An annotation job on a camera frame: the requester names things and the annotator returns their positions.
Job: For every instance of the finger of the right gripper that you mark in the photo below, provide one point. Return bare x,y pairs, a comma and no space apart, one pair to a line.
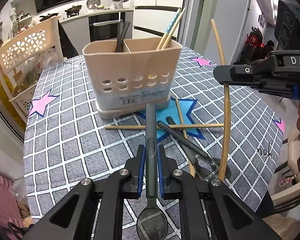
235,74

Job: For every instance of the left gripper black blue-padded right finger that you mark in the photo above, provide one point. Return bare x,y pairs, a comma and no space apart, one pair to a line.
208,209

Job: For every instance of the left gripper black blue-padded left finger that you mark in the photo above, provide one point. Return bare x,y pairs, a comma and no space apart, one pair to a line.
93,209

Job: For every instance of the black spoon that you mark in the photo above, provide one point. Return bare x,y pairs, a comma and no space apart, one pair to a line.
151,223

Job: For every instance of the long bamboo chopstick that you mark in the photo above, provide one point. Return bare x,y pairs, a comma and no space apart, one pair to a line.
227,109

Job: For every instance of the grey checkered star tablecloth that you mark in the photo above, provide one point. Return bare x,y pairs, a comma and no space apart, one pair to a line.
70,141

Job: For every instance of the bamboo chopstick in holder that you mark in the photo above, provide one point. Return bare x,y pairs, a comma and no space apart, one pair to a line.
173,29

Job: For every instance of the pink plastic stool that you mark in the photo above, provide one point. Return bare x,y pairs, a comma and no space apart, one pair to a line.
9,211

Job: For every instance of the blue patterned chopstick in holder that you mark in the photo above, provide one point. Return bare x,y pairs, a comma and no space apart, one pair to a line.
172,22

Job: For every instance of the beige plastic utensil holder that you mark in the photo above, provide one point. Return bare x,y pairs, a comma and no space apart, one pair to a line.
125,82

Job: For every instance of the white refrigerator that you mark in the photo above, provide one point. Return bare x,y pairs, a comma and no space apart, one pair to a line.
152,17

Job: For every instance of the black built-in oven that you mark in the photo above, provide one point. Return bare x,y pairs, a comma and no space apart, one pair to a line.
105,26

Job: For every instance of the black wok on stove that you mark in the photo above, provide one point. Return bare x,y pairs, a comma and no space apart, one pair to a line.
73,11

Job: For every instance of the beige flower-cutout storage rack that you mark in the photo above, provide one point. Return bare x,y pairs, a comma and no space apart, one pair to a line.
34,41

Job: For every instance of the black utensil handles in holder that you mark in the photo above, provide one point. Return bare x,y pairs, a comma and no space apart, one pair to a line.
121,33

